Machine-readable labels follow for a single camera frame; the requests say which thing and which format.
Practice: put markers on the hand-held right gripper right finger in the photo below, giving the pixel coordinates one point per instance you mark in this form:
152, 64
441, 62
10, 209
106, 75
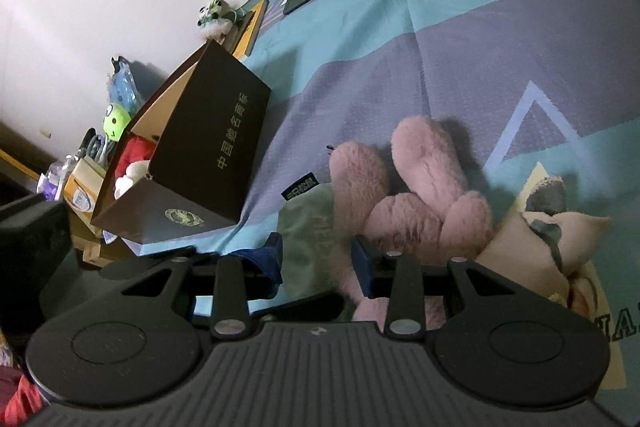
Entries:
367, 264

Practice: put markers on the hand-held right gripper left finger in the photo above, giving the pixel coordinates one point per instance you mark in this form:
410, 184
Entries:
271, 257

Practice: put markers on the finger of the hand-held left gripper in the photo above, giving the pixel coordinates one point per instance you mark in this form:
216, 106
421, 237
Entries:
135, 264

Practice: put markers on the light green cloth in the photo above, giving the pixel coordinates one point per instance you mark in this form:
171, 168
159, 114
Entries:
310, 232

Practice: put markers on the red cloth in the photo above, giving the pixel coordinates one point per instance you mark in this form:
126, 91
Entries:
137, 152

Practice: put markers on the pink plush rabbit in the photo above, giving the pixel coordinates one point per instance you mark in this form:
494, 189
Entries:
425, 157

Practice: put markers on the dark brown cardboard box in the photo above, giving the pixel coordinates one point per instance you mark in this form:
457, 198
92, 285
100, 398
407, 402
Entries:
215, 142

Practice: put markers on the green frog plush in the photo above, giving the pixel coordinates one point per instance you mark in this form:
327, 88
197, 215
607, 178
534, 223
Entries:
116, 122

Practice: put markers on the person's red clothing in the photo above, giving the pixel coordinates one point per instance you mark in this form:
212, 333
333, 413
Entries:
25, 402

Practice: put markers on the blue plastic bag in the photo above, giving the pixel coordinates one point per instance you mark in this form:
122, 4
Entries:
122, 89

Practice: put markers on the beige grey plush toy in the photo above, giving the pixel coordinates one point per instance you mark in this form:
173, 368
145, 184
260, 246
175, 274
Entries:
575, 232

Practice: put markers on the yellow book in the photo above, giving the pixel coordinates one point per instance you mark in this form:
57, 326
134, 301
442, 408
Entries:
250, 27

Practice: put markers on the blue grey patterned bedsheet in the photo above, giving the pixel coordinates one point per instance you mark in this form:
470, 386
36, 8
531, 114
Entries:
450, 32

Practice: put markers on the panda plush toy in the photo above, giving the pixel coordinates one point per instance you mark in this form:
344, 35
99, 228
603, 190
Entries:
215, 9

